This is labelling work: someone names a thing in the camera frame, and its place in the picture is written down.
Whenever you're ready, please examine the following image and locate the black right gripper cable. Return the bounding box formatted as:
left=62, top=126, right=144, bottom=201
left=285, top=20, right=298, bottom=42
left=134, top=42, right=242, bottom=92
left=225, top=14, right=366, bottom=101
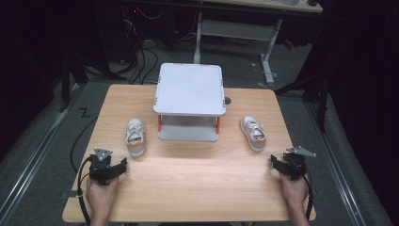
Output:
left=301, top=174, right=315, bottom=221

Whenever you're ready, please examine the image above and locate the grey tape strip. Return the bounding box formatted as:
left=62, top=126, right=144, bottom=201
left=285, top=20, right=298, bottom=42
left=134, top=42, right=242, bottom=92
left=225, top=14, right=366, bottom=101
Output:
left=59, top=189, right=85, bottom=200

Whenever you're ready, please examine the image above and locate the black stand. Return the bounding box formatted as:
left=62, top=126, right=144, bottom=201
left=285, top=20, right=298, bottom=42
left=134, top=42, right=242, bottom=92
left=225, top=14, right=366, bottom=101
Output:
left=273, top=70, right=335, bottom=134
left=57, top=55, right=90, bottom=113

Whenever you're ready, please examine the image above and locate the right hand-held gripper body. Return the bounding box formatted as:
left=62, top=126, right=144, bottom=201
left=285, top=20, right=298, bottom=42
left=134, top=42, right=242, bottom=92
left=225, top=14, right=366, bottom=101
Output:
left=281, top=145, right=317, bottom=182

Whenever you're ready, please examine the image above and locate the person's right hand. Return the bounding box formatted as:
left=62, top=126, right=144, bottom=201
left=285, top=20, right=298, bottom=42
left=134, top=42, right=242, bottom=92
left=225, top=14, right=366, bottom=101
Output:
left=279, top=172, right=311, bottom=207

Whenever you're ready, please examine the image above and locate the metal floor rail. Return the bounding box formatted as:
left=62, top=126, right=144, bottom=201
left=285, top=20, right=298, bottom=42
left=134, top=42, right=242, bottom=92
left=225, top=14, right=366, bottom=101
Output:
left=0, top=83, right=83, bottom=222
left=304, top=99, right=367, bottom=226

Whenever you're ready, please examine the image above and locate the thin black floor cable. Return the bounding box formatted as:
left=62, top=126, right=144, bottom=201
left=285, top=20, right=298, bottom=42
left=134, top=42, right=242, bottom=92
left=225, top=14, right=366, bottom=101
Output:
left=69, top=115, right=99, bottom=174

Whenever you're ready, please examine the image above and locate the white two-tier shoe rack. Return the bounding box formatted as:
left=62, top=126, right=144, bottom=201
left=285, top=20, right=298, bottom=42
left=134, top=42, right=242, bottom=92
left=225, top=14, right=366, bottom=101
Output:
left=152, top=62, right=227, bottom=143

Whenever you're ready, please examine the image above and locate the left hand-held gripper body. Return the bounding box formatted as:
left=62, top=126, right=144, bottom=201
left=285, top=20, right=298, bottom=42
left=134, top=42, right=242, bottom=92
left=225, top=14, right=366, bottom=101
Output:
left=88, top=148, right=115, bottom=186

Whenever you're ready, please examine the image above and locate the person's left hand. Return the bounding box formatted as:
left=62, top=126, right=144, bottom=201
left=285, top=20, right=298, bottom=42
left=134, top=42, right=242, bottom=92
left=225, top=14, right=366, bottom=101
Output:
left=86, top=176, right=120, bottom=218

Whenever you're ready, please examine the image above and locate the bundle of black floor cables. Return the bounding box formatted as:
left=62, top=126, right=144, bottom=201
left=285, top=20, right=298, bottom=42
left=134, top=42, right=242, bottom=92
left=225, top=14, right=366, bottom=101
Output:
left=117, top=6, right=160, bottom=86

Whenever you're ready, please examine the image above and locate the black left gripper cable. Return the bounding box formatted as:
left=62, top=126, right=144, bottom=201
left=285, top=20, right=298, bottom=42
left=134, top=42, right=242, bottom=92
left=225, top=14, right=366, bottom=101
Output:
left=76, top=155, right=95, bottom=226

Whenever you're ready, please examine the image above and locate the wooden desk with white legs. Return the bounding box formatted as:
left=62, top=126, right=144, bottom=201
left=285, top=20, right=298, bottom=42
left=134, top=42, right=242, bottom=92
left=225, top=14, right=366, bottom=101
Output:
left=175, top=0, right=324, bottom=87

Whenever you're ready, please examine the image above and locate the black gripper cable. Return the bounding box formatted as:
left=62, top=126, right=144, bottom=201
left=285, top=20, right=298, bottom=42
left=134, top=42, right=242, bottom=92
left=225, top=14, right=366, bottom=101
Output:
left=301, top=174, right=315, bottom=221
left=76, top=155, right=95, bottom=226

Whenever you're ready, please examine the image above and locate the small white sneaker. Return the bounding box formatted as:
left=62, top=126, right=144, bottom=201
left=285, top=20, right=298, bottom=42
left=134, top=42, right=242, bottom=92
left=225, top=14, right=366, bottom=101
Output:
left=239, top=115, right=268, bottom=153
left=124, top=117, right=147, bottom=158

